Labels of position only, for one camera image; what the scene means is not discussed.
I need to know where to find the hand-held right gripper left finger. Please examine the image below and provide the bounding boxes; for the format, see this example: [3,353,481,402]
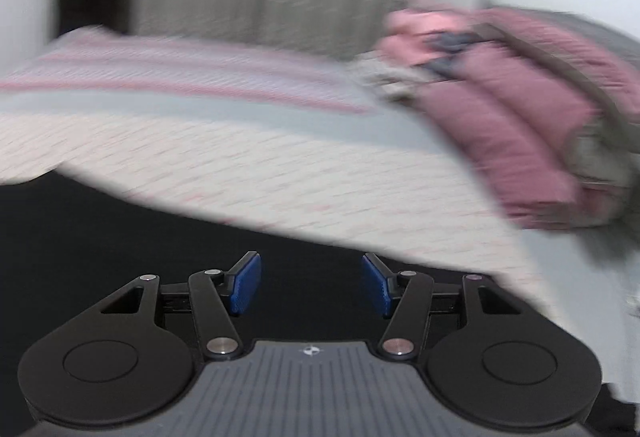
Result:
[89,251,262,361]

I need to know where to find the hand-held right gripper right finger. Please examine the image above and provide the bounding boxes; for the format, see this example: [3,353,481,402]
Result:
[361,253,538,362]

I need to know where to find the black pants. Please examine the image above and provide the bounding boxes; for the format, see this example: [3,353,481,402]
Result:
[0,172,501,437]

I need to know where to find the striped bed blanket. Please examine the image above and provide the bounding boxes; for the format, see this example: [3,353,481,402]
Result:
[0,27,566,333]

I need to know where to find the pink folded quilt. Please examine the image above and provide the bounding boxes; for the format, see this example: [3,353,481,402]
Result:
[375,0,640,233]

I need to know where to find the dark navy cloth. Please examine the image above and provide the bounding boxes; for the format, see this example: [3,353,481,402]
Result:
[425,31,483,80]

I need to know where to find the grey cloth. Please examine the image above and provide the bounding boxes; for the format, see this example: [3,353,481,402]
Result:
[565,117,640,223]

